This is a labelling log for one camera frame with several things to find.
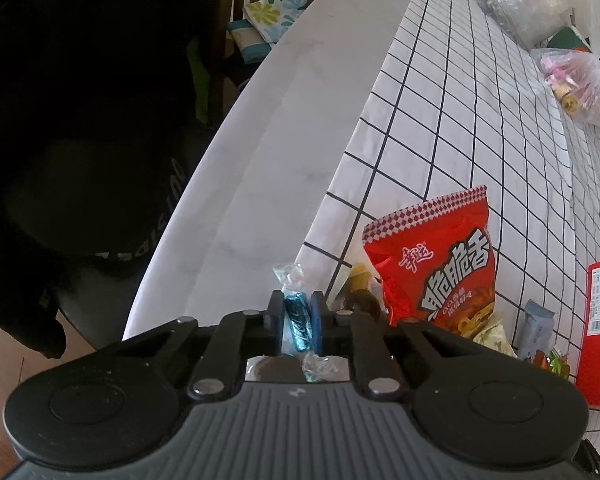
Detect yellow candy packet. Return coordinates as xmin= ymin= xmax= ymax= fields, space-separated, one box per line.
xmin=348 ymin=263 xmax=381 ymax=294

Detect blue candy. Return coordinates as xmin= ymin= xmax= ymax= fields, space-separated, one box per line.
xmin=273 ymin=263 xmax=347 ymax=384

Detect red chip snack bag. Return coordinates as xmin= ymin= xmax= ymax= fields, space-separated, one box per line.
xmin=362 ymin=185 xmax=495 ymax=339

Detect cream white snack packet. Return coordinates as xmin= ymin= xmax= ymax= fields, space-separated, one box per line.
xmin=472 ymin=312 xmax=517 ymax=359

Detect light blue snack packet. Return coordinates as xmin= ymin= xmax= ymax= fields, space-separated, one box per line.
xmin=517 ymin=300 xmax=555 ymax=361

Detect black jacket on chair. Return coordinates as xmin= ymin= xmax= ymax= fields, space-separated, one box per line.
xmin=0 ymin=0 xmax=232 ymax=359

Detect clear bag pink contents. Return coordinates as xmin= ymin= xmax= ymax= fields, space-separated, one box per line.
xmin=531 ymin=48 xmax=600 ymax=128

